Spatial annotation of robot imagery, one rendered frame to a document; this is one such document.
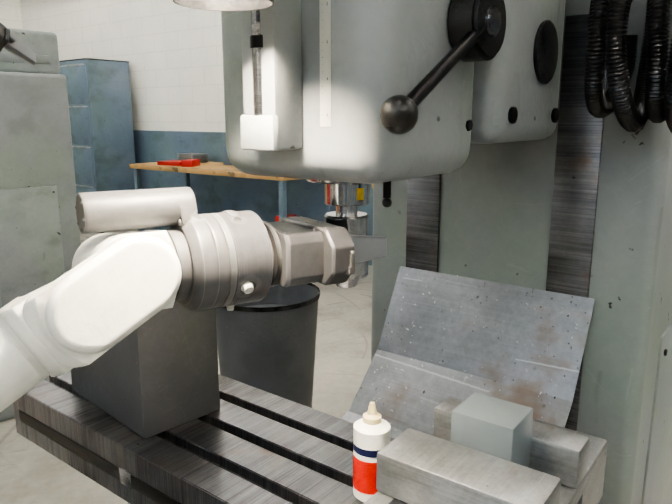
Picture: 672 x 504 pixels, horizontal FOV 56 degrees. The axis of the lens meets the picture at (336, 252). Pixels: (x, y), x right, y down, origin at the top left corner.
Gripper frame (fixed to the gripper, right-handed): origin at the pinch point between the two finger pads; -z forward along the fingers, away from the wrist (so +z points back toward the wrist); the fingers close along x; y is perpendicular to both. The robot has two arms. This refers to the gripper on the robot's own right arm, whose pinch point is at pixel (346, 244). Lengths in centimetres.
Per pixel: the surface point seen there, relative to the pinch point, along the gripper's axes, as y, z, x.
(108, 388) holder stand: 23.6, 18.6, 30.5
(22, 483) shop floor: 124, 18, 191
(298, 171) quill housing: -8.2, 7.7, -3.2
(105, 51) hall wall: -95, -171, 795
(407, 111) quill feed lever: -13.6, 5.9, -16.5
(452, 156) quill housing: -9.5, -7.1, -8.0
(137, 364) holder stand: 17.5, 16.7, 21.9
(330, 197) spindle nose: -5.2, 2.4, -0.5
